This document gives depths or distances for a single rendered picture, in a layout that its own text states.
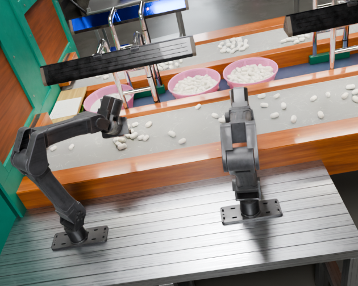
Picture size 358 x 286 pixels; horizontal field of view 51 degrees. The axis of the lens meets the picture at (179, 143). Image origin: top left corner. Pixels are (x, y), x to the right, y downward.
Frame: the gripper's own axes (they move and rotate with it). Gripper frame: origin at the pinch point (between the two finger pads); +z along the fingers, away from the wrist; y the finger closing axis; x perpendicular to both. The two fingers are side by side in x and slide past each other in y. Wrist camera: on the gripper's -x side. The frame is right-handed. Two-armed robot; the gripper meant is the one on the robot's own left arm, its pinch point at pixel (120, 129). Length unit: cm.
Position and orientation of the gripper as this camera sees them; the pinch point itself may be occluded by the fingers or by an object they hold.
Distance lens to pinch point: 149.1
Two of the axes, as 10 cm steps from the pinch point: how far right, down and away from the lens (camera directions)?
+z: 1.0, 0.4, 9.9
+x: 1.7, 9.8, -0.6
